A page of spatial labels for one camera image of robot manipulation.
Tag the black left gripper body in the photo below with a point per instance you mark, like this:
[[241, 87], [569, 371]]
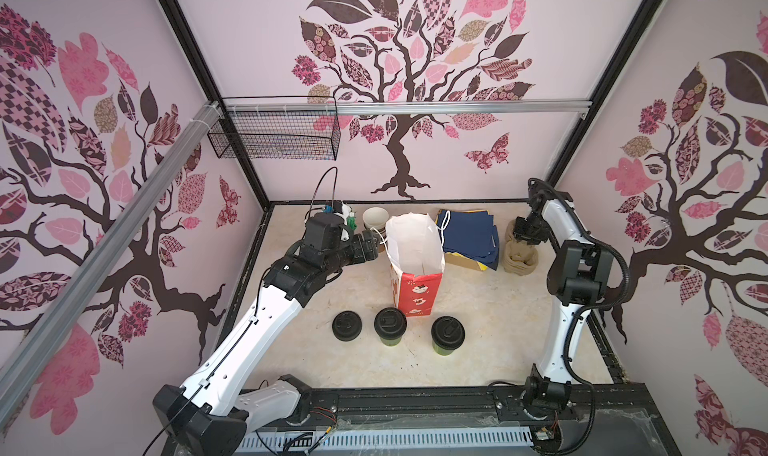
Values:
[[349, 252]]

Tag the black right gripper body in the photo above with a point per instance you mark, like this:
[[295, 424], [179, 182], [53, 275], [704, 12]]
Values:
[[530, 229]]

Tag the black plastic cup lid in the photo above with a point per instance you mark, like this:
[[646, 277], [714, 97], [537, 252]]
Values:
[[448, 332], [390, 323]]

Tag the green paper coffee cup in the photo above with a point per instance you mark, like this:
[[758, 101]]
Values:
[[443, 351], [390, 342]]

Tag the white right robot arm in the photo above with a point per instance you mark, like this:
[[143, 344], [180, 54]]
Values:
[[577, 280]]

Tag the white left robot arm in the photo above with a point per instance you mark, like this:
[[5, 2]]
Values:
[[211, 413]]

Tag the red white paper takeout bag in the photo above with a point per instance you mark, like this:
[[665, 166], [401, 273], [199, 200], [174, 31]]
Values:
[[414, 253]]

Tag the brown pulp cup carriers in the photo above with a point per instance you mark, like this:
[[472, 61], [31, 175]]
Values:
[[518, 257]]

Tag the stack of green paper cups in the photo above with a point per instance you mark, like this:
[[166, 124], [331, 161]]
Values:
[[375, 220]]

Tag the navy blue paper bags stack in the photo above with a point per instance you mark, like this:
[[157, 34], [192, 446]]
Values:
[[472, 235]]

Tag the stack of black cup lids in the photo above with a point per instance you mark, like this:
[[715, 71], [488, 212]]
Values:
[[346, 326]]

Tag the black wire mesh basket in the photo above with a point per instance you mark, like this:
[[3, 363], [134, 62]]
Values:
[[277, 127]]

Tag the aluminium horizontal rail back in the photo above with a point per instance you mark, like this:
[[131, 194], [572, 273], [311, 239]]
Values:
[[408, 108]]

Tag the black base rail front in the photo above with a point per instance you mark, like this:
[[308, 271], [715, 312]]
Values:
[[613, 419]]

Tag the white slotted cable duct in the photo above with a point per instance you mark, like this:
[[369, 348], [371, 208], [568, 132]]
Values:
[[359, 441]]

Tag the black vertical frame post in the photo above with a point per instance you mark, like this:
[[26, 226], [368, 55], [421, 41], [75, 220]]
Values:
[[193, 53]]

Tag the aluminium diagonal rail left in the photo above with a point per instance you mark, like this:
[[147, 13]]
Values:
[[44, 339]]

